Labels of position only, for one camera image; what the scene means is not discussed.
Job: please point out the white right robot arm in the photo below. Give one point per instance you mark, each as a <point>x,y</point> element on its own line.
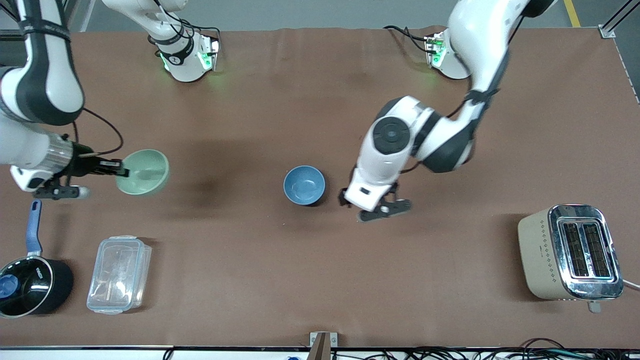
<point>50,85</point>

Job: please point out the metal table edge bracket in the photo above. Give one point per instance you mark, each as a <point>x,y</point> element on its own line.
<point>322,345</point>

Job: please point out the clear plastic lidded container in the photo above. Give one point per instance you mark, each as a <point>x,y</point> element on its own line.
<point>117,275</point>

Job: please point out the beige chrome toaster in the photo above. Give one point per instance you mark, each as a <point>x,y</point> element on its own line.
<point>550,255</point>

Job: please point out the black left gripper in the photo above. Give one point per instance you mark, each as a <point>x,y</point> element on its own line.
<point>342,199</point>

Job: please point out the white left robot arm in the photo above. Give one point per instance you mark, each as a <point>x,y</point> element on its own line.
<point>475,40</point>

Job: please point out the glass lid with blue knob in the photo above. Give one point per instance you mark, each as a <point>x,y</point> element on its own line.
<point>20,287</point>

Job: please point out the blue bowl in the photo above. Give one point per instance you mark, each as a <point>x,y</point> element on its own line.
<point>304,185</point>

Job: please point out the light green bowl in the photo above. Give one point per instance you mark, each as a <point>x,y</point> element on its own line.
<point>145,172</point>

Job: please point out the brown table cover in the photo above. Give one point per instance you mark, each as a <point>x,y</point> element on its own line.
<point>300,100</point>

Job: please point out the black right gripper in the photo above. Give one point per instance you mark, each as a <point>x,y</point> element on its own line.
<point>83,164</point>

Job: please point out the aluminium frame post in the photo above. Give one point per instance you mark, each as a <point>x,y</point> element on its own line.
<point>612,22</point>

